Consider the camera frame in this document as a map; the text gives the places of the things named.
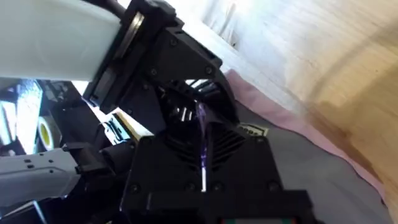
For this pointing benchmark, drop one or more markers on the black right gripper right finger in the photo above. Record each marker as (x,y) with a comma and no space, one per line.
(242,168)

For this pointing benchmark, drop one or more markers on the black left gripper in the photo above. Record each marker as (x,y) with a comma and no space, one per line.
(161,53)

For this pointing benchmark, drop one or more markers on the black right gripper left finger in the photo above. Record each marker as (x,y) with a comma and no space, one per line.
(161,168)

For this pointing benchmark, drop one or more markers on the grey zip bag pink trim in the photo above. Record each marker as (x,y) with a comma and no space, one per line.
(311,174)

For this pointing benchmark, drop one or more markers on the yellow tape roll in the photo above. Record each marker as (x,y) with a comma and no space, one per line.
(45,133)

